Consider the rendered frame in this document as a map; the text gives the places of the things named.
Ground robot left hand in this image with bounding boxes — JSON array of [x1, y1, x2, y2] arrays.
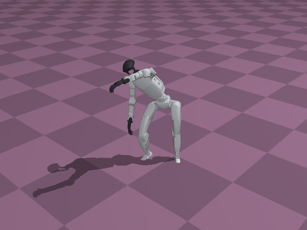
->
[[109, 78, 130, 93]]

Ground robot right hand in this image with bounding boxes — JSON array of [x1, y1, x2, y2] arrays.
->
[[128, 117, 133, 135]]

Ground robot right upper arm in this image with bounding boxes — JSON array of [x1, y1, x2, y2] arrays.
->
[[129, 81, 137, 105]]

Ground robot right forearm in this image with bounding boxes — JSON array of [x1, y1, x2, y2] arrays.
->
[[128, 100, 135, 120]]

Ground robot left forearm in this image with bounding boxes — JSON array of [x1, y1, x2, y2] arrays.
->
[[123, 69, 145, 83]]

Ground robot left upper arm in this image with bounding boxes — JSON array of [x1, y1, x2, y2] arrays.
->
[[142, 68, 156, 78]]

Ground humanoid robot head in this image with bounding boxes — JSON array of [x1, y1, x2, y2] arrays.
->
[[123, 59, 139, 75]]

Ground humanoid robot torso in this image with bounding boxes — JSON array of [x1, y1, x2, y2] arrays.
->
[[133, 75, 171, 109]]

